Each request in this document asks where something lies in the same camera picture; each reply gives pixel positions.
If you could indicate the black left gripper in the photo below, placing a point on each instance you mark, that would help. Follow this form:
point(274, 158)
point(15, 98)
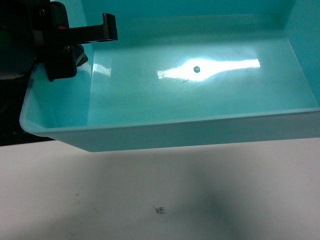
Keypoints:
point(37, 31)

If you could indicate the teal plastic bin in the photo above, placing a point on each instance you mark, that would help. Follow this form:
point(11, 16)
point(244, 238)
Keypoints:
point(185, 73)

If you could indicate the small printed marker sticker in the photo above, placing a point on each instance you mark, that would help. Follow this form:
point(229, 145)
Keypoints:
point(159, 209)

